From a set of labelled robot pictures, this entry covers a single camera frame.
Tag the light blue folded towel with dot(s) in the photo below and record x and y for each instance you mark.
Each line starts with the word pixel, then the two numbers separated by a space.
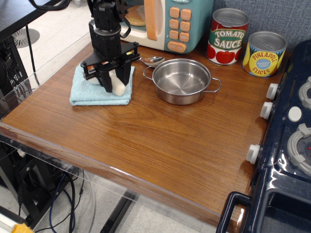
pixel 84 93

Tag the stainless steel pot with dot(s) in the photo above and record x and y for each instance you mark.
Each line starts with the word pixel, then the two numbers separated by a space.
pixel 182 81

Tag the spoon with green handle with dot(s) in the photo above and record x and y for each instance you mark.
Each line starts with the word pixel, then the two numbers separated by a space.
pixel 150 62

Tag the tomato sauce can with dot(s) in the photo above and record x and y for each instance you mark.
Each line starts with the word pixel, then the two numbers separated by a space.
pixel 226 37

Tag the plush mushroom toy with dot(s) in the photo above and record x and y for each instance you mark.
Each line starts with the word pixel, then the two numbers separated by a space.
pixel 118 87

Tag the clear acrylic barrier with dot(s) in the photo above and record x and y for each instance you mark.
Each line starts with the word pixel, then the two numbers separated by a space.
pixel 61 42

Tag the toy microwave oven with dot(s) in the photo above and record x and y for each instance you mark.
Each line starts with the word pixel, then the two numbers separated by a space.
pixel 169 25

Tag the yellow object at corner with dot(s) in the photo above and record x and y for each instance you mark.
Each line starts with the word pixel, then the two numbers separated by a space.
pixel 21 228

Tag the pineapple slices can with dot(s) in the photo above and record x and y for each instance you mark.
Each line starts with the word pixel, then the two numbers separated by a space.
pixel 264 53

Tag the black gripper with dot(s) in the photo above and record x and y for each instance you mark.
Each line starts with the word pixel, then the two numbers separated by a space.
pixel 107 55

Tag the dark blue toy stove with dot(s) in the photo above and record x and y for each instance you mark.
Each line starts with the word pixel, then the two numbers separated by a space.
pixel 280 198

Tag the black side desk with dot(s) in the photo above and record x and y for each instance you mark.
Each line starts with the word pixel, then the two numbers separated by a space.
pixel 14 15

